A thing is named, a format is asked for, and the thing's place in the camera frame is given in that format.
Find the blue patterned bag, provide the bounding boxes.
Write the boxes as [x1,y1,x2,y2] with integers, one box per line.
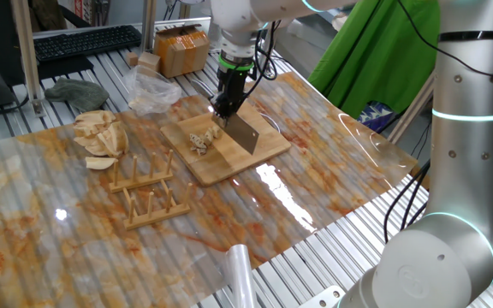
[357,101,395,132]

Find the grey green cloth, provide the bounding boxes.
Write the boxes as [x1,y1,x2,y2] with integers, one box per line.
[45,77,110,114]

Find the black floor cables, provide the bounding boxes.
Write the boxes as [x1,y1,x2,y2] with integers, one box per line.
[383,159,431,245]

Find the clear plastic film roll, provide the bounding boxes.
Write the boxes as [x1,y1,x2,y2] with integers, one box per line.
[223,243,258,308]

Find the black desk mat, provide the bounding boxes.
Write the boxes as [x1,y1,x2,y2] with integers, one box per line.
[35,54,96,82]

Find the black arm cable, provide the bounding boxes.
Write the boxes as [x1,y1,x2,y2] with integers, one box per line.
[242,19,282,100]

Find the taped cardboard box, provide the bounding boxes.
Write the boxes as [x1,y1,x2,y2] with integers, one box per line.
[153,24,211,79]

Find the clear plastic bag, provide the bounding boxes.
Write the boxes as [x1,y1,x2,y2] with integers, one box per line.
[123,65,184,117]

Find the marble pattern plastic sheet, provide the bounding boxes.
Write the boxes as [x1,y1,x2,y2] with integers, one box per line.
[0,71,419,308]

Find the aluminium frame post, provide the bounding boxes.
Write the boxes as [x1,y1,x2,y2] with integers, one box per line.
[140,0,158,53]
[9,0,47,117]
[386,73,437,145]

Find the pale lotus wedge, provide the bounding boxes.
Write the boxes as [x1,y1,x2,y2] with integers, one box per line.
[85,156,119,171]

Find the steel cleaver knife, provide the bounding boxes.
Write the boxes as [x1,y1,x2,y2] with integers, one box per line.
[190,78,260,156]

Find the black keyboard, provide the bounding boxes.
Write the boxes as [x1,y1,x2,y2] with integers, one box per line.
[33,24,143,63]

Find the green fabric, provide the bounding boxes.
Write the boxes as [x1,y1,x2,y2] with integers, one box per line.
[307,0,443,121]

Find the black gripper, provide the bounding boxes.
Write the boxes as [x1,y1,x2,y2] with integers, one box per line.
[209,67,248,120]

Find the lotus root chunk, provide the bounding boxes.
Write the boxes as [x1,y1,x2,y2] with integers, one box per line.
[73,123,104,157]
[74,110,117,128]

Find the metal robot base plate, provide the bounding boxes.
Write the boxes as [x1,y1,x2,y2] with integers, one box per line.
[299,285,347,308]

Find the bamboo cutting board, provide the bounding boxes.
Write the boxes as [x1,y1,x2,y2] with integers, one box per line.
[159,100,293,187]

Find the wooden peg rack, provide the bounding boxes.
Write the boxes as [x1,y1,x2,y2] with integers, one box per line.
[108,149,193,232]

